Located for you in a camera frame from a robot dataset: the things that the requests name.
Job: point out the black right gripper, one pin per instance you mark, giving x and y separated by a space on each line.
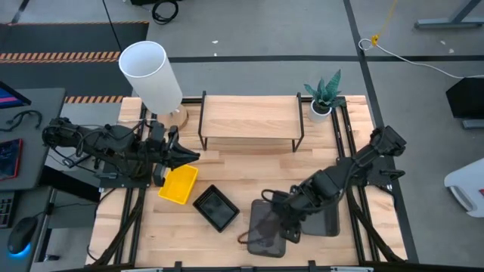
293 206

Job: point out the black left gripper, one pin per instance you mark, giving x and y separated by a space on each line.
164 151

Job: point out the yellow slotted plastic basket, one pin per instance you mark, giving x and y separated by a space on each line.
177 185

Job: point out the black slotted plastic basket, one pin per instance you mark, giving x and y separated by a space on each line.
215 208

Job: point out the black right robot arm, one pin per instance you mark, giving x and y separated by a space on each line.
355 166

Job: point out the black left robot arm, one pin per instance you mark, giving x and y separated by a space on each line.
106 145

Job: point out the wooden shelf black metal legs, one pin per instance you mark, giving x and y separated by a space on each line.
249 117

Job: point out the white shade wooden base lamp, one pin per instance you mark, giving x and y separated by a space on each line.
151 75

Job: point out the black power brick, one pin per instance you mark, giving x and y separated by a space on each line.
72 162

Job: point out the black rectangular case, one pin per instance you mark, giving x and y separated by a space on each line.
68 185

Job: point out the green plant in white pot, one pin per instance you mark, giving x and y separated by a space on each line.
319 113

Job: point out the grey desk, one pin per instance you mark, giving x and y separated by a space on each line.
34 181

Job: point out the black hazard striped floor mat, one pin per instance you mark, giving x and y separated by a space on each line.
68 41

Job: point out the dark red tablet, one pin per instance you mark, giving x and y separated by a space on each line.
9 158

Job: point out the black computer mouse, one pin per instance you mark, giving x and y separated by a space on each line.
22 234

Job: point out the computer monitor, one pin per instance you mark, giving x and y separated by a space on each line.
9 98

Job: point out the white rounded plastic housing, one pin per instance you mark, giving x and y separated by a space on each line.
469 181

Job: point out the black keyboard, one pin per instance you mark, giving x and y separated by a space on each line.
5 209

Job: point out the black box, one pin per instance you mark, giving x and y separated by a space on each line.
467 98

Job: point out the grey metal table leg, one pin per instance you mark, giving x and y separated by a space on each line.
446 23

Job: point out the black aluminium table frame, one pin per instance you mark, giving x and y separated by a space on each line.
264 269

